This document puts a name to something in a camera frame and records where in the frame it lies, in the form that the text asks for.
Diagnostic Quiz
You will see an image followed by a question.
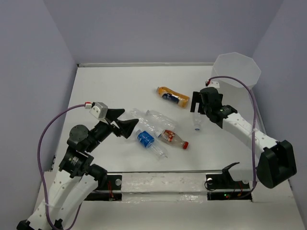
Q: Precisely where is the clear crushed bottle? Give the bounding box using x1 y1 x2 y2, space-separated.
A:
129 108 159 135

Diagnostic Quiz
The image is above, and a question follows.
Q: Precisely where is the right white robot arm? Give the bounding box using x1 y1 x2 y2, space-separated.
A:
190 87 297 189

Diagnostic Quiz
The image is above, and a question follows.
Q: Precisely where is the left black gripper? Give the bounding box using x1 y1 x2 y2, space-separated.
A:
86 108 139 151

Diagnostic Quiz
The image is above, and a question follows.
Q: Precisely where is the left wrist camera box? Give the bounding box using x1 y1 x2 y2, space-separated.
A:
90 102 108 120

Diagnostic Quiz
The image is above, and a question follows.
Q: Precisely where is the blue label water bottle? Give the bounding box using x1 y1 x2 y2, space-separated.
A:
135 129 168 160

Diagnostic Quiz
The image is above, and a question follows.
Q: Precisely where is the white plastic bin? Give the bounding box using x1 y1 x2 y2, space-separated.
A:
211 52 261 97

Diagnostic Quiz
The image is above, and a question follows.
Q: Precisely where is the clear long bottle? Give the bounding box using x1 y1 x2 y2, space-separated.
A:
145 110 178 130

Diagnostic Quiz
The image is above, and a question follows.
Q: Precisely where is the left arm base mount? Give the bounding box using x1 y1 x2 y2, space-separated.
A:
85 173 122 201

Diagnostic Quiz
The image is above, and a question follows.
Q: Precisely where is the orange juice bottle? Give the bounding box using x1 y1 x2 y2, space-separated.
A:
156 86 190 108

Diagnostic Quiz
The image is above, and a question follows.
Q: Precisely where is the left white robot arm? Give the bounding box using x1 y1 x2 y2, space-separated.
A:
16 104 139 230

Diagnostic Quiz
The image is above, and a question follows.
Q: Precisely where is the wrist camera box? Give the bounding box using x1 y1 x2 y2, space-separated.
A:
205 80 220 89
90 102 108 120

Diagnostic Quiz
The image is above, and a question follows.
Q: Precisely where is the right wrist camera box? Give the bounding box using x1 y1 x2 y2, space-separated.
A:
205 80 220 89

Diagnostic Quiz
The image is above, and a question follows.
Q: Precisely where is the clear bottle white cap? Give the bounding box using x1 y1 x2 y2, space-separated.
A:
193 112 203 131

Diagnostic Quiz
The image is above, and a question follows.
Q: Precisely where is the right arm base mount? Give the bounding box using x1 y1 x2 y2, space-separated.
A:
204 162 252 201

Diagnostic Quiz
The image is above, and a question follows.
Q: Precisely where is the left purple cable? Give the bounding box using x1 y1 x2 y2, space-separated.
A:
38 103 91 230

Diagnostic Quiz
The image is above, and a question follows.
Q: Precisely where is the red cap tea bottle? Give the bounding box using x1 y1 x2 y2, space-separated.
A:
156 129 189 150

